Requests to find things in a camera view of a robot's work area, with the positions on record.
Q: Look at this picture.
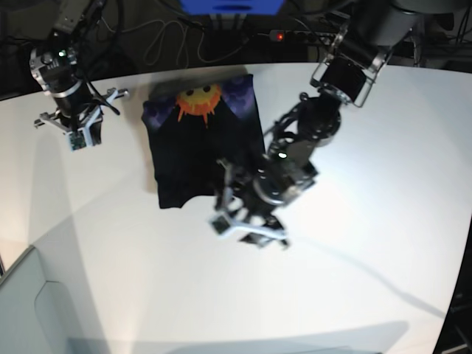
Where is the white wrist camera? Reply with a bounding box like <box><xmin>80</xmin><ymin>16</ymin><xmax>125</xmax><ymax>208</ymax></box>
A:
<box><xmin>66</xmin><ymin>128</ymin><xmax>93</xmax><ymax>151</ymax></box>
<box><xmin>209</xmin><ymin>215</ymin><xmax>237</xmax><ymax>239</ymax></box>

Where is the black power strip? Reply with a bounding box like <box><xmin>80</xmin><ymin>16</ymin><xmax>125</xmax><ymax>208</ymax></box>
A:
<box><xmin>268</xmin><ymin>29</ymin><xmax>336</xmax><ymax>45</ymax></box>

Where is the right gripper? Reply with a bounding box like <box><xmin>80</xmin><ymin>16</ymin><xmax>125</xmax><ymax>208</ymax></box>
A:
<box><xmin>32</xmin><ymin>87</ymin><xmax>131</xmax><ymax>147</ymax></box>

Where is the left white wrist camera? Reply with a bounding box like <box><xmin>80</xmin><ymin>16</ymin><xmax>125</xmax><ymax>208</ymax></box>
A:
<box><xmin>209</xmin><ymin>215</ymin><xmax>237</xmax><ymax>239</ymax></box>

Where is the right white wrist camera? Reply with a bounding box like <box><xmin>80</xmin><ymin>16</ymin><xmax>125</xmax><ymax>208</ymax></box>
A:
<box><xmin>66</xmin><ymin>128</ymin><xmax>93</xmax><ymax>151</ymax></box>

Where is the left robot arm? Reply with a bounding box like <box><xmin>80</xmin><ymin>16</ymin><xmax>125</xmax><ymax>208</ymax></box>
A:
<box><xmin>209</xmin><ymin>1</ymin><xmax>468</xmax><ymax>248</ymax></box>

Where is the black T-shirt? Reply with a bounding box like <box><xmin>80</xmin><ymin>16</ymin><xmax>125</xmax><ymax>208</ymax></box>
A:
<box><xmin>142</xmin><ymin>74</ymin><xmax>265</xmax><ymax>209</ymax></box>

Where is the grey looped cable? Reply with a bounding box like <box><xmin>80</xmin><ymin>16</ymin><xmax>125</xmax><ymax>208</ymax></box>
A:
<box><xmin>99</xmin><ymin>14</ymin><xmax>259</xmax><ymax>67</ymax></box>

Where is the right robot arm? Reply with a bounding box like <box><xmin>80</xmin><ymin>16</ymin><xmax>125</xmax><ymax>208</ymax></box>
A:
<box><xmin>29</xmin><ymin>1</ymin><xmax>129</xmax><ymax>151</ymax></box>

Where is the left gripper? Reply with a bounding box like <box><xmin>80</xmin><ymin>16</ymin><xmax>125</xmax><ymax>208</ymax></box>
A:
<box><xmin>212</xmin><ymin>159</ymin><xmax>290</xmax><ymax>249</ymax></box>

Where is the blue box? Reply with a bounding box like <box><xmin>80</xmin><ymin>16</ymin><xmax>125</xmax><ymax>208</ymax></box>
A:
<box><xmin>179</xmin><ymin>0</ymin><xmax>285</xmax><ymax>15</ymax></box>

